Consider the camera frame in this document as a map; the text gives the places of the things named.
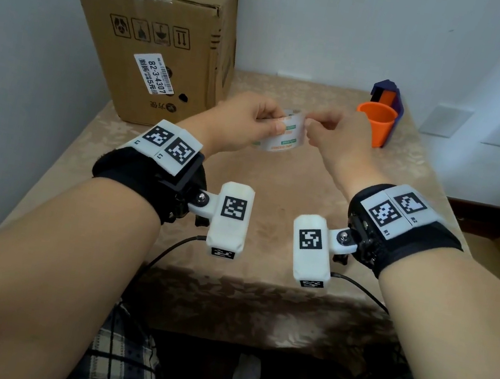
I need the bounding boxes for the person's left hand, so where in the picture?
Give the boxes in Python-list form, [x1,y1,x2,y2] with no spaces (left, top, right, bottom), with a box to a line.
[180,83,292,167]

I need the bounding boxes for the person's right hand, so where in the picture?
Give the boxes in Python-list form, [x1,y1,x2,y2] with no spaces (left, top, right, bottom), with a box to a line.
[294,105,402,203]

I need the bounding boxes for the clear packing tape roll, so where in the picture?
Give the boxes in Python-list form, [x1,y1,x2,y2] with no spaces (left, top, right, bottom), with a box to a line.
[251,103,314,159]

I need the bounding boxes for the person's left forearm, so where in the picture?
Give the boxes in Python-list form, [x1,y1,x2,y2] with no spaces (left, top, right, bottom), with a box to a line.
[0,159,169,379]

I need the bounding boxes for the person's right forearm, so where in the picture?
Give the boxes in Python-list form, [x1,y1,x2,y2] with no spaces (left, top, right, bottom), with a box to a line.
[361,239,500,379]

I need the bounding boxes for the beige patterned tablecloth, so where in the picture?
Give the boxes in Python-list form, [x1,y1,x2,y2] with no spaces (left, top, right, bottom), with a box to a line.
[0,36,496,379]

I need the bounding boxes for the orange plastic cup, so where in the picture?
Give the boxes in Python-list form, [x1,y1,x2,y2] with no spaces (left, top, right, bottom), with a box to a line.
[351,99,400,152]

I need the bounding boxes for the purple tape dispenser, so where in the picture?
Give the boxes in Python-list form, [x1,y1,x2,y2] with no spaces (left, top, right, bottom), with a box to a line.
[364,77,409,138]

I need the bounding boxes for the brown cardboard box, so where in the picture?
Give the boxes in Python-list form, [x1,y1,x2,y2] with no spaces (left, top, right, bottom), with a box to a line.
[57,0,246,138]

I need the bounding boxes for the plaid trousers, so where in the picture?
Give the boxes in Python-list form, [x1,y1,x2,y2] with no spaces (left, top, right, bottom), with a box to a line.
[75,296,458,379]

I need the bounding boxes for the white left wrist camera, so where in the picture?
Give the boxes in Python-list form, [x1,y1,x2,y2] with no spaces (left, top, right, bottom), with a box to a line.
[181,176,258,263]

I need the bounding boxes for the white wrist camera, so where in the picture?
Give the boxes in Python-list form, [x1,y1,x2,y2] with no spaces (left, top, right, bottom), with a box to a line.
[283,211,364,296]
[181,176,258,263]

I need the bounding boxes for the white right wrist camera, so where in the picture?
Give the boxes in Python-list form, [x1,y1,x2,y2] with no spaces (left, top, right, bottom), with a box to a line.
[283,211,364,296]

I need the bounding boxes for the black right wrist strap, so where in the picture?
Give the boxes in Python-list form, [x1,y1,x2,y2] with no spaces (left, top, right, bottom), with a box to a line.
[337,176,473,292]

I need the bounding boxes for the black wrist strap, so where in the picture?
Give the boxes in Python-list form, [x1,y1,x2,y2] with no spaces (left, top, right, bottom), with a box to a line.
[337,176,473,292]
[85,110,217,231]

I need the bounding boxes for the black left wrist strap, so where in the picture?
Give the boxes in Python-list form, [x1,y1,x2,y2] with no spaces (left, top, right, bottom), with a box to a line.
[85,110,217,231]

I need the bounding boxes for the black right camera cable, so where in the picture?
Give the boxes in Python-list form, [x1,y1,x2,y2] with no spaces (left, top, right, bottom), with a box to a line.
[326,271,395,315]

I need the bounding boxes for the black camera cable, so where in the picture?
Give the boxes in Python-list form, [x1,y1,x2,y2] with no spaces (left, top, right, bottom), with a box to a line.
[141,226,209,285]
[326,271,395,315]

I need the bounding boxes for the black left camera cable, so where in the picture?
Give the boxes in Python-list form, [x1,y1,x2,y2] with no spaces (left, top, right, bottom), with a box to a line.
[141,226,209,285]

